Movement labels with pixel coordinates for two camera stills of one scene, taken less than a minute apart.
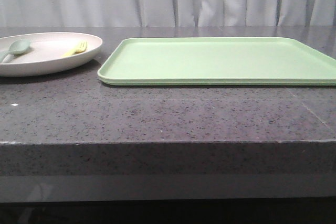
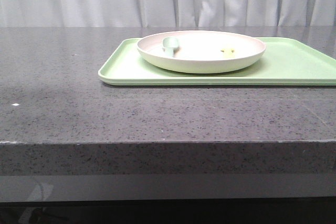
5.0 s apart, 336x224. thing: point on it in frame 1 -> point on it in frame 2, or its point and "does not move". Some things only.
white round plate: [44, 55] -> [200, 51]
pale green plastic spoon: [17, 47] -> [169, 43]
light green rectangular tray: [217, 61] does not move
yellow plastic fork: [82, 47] -> [228, 53]
